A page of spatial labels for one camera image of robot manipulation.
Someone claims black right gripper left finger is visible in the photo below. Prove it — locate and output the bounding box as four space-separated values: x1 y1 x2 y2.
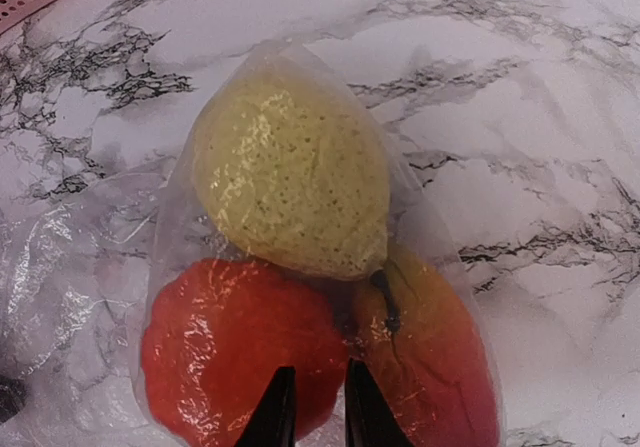
236 366 296 447

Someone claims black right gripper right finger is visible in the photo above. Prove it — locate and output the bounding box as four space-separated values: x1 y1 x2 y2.
345 358 413 447

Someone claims orange fake fruit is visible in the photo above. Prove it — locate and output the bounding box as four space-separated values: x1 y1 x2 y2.
141 259 348 446

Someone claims clear zip top bag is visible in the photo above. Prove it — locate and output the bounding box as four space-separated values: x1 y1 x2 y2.
1 44 503 446

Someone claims orange red fake mango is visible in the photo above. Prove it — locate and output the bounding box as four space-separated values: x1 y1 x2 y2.
353 242 500 446

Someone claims yellow fake lemon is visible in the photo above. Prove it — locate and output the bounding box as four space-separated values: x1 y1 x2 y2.
192 58 390 280

